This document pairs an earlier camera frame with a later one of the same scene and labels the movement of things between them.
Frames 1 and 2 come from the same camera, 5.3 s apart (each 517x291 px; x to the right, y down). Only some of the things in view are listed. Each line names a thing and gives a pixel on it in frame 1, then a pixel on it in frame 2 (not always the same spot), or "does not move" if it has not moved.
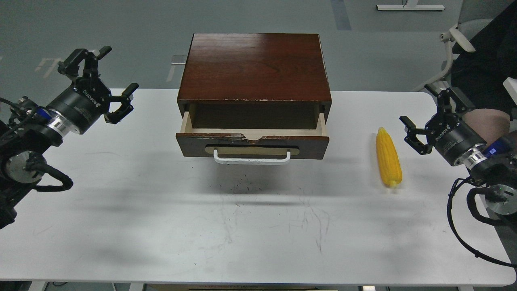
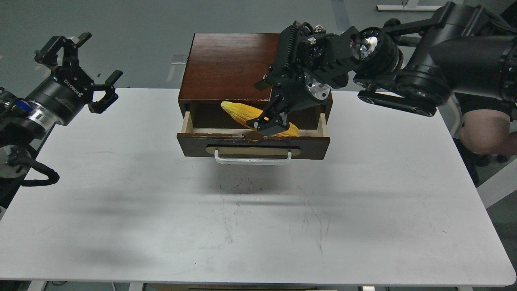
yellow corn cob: x=387 y=157 -> x=243 y=114
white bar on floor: x=406 y=7 does not move
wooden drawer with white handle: x=253 y=138 does not move
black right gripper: x=450 y=136 -> x=300 y=79
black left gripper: x=86 y=99 -> x=68 y=88
